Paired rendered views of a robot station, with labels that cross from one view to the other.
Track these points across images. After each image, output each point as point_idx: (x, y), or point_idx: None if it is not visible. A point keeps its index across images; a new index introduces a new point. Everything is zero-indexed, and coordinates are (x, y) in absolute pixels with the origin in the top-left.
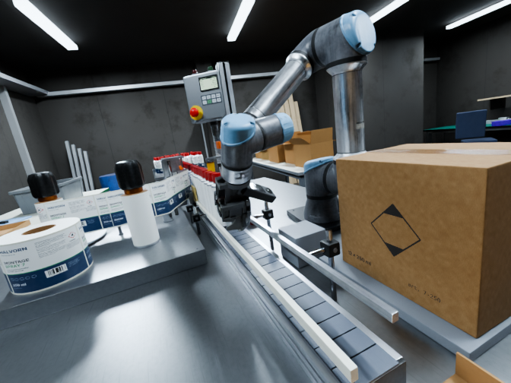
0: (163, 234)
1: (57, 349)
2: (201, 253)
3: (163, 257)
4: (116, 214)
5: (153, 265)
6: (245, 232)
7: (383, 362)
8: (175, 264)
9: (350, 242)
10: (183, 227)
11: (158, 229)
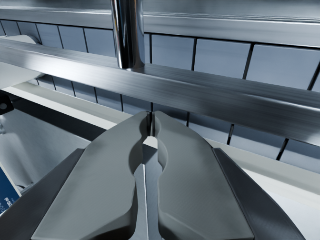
0: (47, 160)
1: None
2: (149, 166)
3: None
4: (0, 209)
5: (149, 228)
6: (101, 26)
7: None
8: (153, 200)
9: None
10: (29, 126)
11: (29, 154)
